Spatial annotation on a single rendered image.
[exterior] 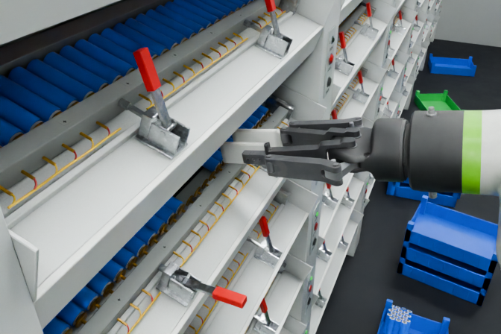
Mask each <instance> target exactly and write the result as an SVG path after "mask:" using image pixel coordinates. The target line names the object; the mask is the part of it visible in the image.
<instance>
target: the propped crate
mask: <svg viewBox="0 0 501 334"><path fill-rule="evenodd" d="M392 303H393V300H389V299H387V301H386V304H385V308H384V311H383V314H382V319H381V321H380V325H379V329H378V332H377V334H385V333H384V332H383V329H384V326H385V319H386V315H387V313H388V309H390V306H392ZM449 324H450V319H449V318H446V317H443V321H442V323H439V322H437V321H433V320H430V319H428V318H423V317H421V316H418V315H414V314H412V319H411V323H410V327H409V332H408V334H449V329H448V327H449Z"/></svg>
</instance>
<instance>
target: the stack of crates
mask: <svg viewBox="0 0 501 334"><path fill-rule="evenodd" d="M497 230H498V224H495V223H492V222H489V221H485V220H482V219H480V218H476V217H473V216H471V215H467V214H464V213H462V212H458V211H455V210H453V209H448V208H446V207H442V206H439V205H437V204H433V203H430V202H428V196H426V195H423V197H422V198H421V203H420V205H419V207H418V208H417V210H416V212H415V214H414V216H413V217H412V219H411V221H409V222H408V224H407V228H406V234H405V238H404V241H403V247H402V251H401V255H400V261H399V265H398V269H397V273H399V274H402V275H404V276H407V277H410V278H412V279H414V280H417V281H419V282H422V283H425V284H427V285H428V286H431V287H434V288H436V289H439V290H442V291H443V292H446V293H449V294H451V295H454V296H456V297H459V298H461V299H463V300H466V301H469V302H471V303H474V304H476V305H478V306H482V303H483V301H484V299H485V295H486V292H487V290H488V287H489V284H490V282H491V278H492V276H493V274H494V270H495V268H496V266H497V262H498V261H497V252H496V241H497Z"/></svg>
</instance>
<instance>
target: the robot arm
mask: <svg viewBox="0 0 501 334"><path fill-rule="evenodd" d="M232 137H233V142H225V143H224V144H223V145H222V146H221V147H220V149H221V155H222V158H223V161H224V163H239V164H255V165H266V168H267V172H268V176H272V177H284V178H292V179H299V180H313V181H320V182H325V183H328V184H331V185H333V186H341V185H343V176H345V175H346V174H348V173H349V172H350V173H359V172H364V171H369V172H370V173H371V174H372V175H373V177H374V179H375V180H377V181H386V182H401V183H403V182H404V180H406V179H407V177H408V178H409V185H410V187H411V189H412V190H416V191H420V192H428V193H429V198H431V199H435V198H437V192H440V193H444V192H453V193H464V194H477V195H493V196H499V197H500V212H499V222H498V230H497V241H496V252H497V261H498V263H499V265H500V268H501V110H435V109H434V107H429V109H428V110H416V111H414V112H413V114H412V116H411V120H410V123H409V122H408V120H406V119H405V118H380V119H377V120H376V121H375V122H374V125H373V127H372V128H369V127H363V123H362V117H353V118H349V119H330V120H309V121H292V122H289V126H288V127H282V128H280V129H237V130H236V131H235V132H234V133H233V134H232ZM282 144H283V145H282ZM327 153H328V156H327ZM328 158H329V159H328Z"/></svg>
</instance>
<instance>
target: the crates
mask: <svg viewBox="0 0 501 334"><path fill-rule="evenodd" d="M472 58H473V57H471V56H469V60H468V59H458V58H448V57H433V56H432V54H429V61H428V65H429V71H430V73H435V74H444V75H462V76H471V77H474V75H475V72H476V65H473V62H472ZM447 93H448V90H444V93H434V94H420V91H419V90H416V92H415V99H414V102H415V104H416V105H417V107H418V108H419V109H420V110H428V109H429V107H434V109H435V110H461V109H460V108H459V107H458V106H457V105H456V104H455V102H454V101H453V100H452V99H451V98H450V97H449V96H448V94H447ZM386 194H387V195H393V196H397V197H401V198H409V199H413V200H417V201H421V198H422V197H423V195H426V196H428V197H429V193H428V192H420V191H416V190H412V189H411V187H410V185H409V178H408V177H407V179H406V180H404V182H403V183H401V182H388V188H387V192H386ZM460 196H461V193H453V192H444V193H440V192H437V198H435V199H431V198H428V202H430V203H433V204H440V205H444V206H448V207H455V205H456V201H457V199H460Z"/></svg>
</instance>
